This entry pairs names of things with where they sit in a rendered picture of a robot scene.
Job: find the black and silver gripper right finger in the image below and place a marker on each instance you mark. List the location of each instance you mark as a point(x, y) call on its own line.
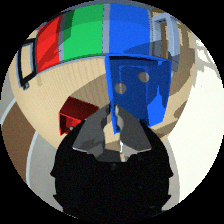
point(137, 138)

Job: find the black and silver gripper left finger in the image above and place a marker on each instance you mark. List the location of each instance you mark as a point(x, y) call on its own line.
point(87, 137)

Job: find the red plastic bin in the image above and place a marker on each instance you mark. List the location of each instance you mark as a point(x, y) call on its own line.
point(76, 109)

